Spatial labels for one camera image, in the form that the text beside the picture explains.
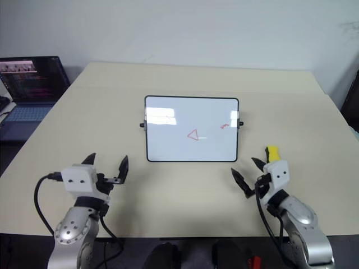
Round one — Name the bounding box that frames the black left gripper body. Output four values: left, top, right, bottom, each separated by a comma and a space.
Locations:
95, 173, 126, 197

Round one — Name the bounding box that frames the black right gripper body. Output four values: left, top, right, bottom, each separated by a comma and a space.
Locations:
253, 173, 271, 198

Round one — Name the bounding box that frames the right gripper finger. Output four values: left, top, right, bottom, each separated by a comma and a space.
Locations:
230, 167, 255, 200
251, 157, 266, 173

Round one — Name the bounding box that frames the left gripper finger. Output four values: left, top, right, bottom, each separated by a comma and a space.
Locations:
81, 152, 97, 166
117, 155, 130, 180

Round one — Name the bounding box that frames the yellow and black eraser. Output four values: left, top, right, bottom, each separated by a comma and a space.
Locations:
264, 144, 282, 164

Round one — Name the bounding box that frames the small red object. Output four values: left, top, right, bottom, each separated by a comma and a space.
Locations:
247, 255, 263, 269

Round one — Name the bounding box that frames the small black-framed whiteboard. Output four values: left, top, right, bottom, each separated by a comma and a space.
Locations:
139, 95, 245, 163

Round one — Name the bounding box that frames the open blue laptop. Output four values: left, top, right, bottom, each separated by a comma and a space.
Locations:
0, 55, 71, 141

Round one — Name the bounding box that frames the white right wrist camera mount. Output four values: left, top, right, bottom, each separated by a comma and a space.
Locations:
261, 159, 290, 200

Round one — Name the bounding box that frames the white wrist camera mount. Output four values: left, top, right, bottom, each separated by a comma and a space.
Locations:
261, 159, 290, 200
61, 164, 111, 203

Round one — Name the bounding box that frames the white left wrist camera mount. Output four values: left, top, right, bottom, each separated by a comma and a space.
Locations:
61, 164, 111, 203

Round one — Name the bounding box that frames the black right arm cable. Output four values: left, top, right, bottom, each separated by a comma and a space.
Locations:
254, 182, 290, 269

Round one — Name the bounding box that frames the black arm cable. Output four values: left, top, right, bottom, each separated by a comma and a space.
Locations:
34, 171, 125, 269
254, 182, 290, 269

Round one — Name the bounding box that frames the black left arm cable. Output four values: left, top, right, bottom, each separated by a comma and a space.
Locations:
34, 171, 125, 269

